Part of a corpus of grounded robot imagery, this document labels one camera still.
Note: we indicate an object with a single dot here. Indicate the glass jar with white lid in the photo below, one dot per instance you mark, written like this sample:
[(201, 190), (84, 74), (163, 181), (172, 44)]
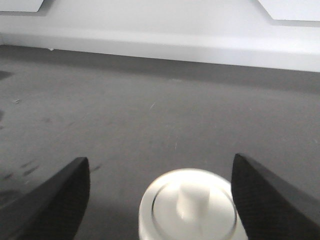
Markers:
[(189, 204)]

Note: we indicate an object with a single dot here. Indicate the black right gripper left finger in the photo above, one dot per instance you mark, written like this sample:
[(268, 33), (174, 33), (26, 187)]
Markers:
[(53, 210)]

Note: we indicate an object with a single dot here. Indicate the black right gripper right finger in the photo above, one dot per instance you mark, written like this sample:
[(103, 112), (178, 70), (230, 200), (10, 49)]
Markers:
[(269, 207)]

